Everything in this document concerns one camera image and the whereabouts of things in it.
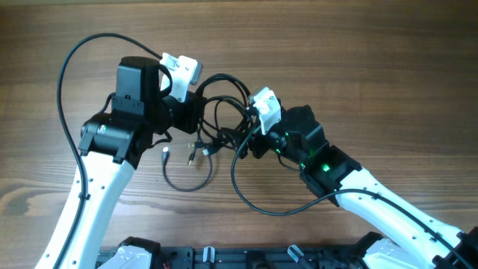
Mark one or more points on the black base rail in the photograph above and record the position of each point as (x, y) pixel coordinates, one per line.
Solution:
(334, 257)

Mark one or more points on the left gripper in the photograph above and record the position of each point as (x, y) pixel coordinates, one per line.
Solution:
(192, 104)

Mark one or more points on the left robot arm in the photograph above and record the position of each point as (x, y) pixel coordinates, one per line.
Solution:
(151, 96)

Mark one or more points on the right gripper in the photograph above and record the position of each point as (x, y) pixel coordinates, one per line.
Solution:
(257, 139)

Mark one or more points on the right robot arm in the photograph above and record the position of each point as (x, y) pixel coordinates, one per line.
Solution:
(406, 236)

